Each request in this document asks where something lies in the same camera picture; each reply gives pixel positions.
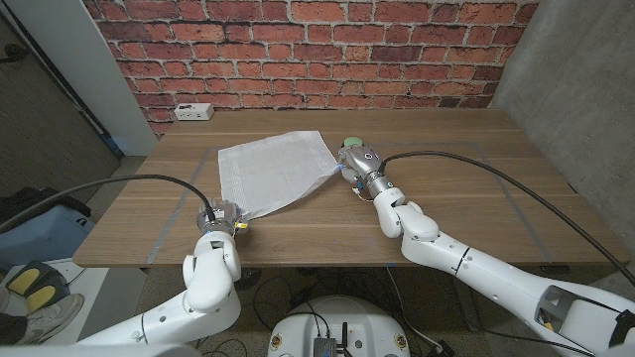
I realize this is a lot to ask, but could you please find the yellow black foot pedal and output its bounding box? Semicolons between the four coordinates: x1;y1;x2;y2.
4;260;71;313

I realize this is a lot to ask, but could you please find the grey sneaker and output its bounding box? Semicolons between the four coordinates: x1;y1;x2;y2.
14;292;85;346

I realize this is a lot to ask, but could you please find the white pillar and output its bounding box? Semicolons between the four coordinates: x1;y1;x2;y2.
4;0;160;158

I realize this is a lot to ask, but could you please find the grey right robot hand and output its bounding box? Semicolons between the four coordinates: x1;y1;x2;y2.
337;143;398;199

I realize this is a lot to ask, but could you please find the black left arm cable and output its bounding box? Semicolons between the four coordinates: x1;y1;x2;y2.
0;173;218;234

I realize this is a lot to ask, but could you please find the black power adapter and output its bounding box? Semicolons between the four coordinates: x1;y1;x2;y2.
426;338;455;357

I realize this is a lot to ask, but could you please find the blue storage bin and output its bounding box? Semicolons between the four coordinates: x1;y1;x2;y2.
0;204;95;272

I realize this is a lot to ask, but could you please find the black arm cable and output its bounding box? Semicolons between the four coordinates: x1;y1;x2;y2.
0;173;218;234
378;150;635;289

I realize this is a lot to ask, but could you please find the red brick print backdrop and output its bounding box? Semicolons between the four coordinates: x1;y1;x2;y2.
81;0;542;138

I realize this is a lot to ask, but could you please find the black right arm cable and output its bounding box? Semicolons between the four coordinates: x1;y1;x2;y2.
378;150;635;289

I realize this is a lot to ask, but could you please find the grey table leg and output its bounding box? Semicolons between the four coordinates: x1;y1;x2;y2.
450;290;483;332

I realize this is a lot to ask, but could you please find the black floor fan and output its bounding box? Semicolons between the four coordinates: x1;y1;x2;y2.
233;267;263;293

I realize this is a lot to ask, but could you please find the black cloth bag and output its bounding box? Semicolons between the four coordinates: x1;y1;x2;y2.
0;186;92;234

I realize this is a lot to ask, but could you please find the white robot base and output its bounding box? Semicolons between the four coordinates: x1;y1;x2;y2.
266;296;412;357

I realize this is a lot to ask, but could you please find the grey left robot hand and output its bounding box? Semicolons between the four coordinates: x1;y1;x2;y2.
196;197;250;237

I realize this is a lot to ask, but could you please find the white power strip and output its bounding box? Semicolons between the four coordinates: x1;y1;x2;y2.
173;102;215;122

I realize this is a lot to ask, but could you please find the white handkerchief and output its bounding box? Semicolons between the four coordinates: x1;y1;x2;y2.
217;130;343;221

